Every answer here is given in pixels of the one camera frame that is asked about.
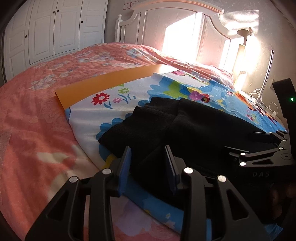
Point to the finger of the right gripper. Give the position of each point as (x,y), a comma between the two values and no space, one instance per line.
(279,135)
(275,157)

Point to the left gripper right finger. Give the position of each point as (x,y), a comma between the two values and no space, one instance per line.
(213,208)

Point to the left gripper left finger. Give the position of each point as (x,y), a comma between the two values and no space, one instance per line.
(63,217)

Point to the black pants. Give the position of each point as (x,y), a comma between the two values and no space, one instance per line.
(202,136)

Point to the desk lamp with base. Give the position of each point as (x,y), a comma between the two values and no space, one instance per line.
(266,74)

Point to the pink floral bedspread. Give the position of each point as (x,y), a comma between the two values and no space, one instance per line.
(38,148)

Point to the blue cartoon bed sheet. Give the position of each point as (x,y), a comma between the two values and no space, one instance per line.
(91,117)

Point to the white bed headboard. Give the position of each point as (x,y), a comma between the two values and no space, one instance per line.
(190,31)

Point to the white wardrobe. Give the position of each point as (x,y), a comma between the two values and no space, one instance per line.
(43,30)

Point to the white charger with cable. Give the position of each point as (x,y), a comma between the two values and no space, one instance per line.
(256,96)

